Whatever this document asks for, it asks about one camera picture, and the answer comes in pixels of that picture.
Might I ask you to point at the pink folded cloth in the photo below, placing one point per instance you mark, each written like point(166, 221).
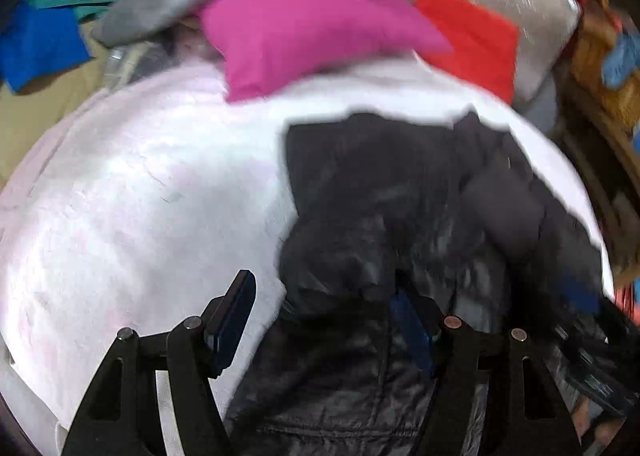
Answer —
point(310, 31)

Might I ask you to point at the light blue cloth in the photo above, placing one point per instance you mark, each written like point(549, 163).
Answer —
point(622, 61)

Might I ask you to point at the orange-red folded cloth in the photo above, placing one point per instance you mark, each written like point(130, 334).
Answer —
point(475, 41)

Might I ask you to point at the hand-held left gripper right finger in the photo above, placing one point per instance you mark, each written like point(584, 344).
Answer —
point(412, 331)

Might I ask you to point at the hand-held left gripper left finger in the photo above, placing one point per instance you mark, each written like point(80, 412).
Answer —
point(232, 323)

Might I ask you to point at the beige cloth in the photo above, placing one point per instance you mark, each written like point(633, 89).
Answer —
point(45, 121)

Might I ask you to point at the white fluffy blanket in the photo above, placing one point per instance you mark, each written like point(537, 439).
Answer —
point(150, 211)

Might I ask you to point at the black puffer jacket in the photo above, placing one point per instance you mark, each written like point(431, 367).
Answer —
point(380, 196)

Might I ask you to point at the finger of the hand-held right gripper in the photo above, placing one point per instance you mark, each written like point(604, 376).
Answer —
point(580, 296)

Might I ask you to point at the wicker basket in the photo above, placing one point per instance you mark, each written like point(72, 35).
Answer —
point(595, 76)

